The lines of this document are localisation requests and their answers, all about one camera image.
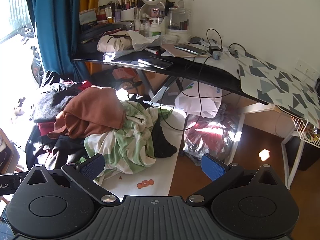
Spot black looped cable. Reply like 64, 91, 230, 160
229, 43, 248, 55

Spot geometric patterned desk mat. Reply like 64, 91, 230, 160
236, 51, 320, 128

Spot white cardboard box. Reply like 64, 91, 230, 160
79, 9, 97, 25

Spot white pump bottle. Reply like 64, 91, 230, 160
148, 17, 163, 38

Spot white brush holder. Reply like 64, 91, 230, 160
120, 5, 138, 22

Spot white printed plastic bag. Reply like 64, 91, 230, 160
174, 81, 223, 118

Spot dark knitted garment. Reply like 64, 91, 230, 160
32, 90, 83, 124

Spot bunch of makeup brushes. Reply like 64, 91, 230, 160
114, 0, 140, 10

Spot red garment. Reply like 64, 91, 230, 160
59, 80, 93, 92

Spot clear cosmetic organiser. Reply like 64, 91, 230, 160
165, 7, 192, 36

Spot black smartphone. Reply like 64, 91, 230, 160
138, 56, 174, 70

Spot black desk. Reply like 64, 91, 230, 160
72, 37, 275, 105

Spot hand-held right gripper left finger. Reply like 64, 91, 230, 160
25, 154, 120, 204

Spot clear bag of red clothes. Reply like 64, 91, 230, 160
182, 104, 242, 165

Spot teal curtain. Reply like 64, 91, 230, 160
25, 0, 92, 80

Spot beige pouch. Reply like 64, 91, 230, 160
97, 31, 133, 53

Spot orange box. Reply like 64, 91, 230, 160
111, 67, 140, 90

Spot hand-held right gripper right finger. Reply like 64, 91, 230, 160
186, 154, 279, 204

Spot green white striped cloth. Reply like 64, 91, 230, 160
84, 100, 159, 180

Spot white wire basket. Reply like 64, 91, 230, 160
284, 107, 320, 149

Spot white metal table frame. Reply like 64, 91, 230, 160
235, 102, 309, 190

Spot beige notebook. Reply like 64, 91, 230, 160
161, 44, 209, 58

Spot white cable outlet plate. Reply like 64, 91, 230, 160
305, 66, 318, 80

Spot black cloth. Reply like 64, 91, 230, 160
129, 94, 178, 158
26, 124, 87, 170
40, 70, 75, 93

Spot brown garment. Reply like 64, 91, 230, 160
47, 86, 127, 139

